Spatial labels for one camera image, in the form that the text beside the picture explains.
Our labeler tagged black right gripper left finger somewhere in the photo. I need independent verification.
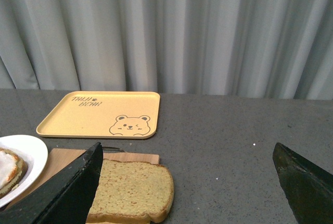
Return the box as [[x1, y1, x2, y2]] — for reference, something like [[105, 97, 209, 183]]
[[1, 142, 103, 223]]

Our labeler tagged white plate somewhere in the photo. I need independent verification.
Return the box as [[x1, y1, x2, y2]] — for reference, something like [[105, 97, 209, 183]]
[[1, 135, 48, 207]]

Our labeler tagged yellow bear tray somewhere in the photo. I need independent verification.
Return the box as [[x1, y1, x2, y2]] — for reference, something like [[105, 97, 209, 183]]
[[36, 91, 160, 139]]

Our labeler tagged bread slice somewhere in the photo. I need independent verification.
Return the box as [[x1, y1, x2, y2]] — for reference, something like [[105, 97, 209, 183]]
[[1, 147, 28, 198], [86, 159, 174, 223]]

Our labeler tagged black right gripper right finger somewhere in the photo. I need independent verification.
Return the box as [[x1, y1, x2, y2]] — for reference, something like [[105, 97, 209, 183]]
[[273, 143, 332, 223]]

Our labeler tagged grey curtain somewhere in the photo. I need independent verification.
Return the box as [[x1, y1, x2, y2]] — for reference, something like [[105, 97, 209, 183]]
[[1, 0, 332, 100]]

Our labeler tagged white egg filling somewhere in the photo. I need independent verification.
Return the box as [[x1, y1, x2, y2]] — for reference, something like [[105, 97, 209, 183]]
[[0, 150, 18, 188]]

